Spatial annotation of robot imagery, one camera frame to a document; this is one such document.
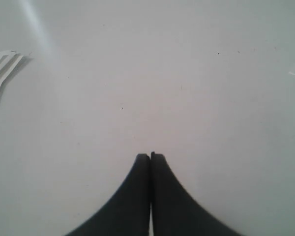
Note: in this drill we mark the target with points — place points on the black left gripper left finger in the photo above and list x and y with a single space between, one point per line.
127 212

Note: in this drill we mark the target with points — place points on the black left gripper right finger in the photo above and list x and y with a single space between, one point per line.
174 211

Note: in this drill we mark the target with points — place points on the white paper stack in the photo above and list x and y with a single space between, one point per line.
9 60

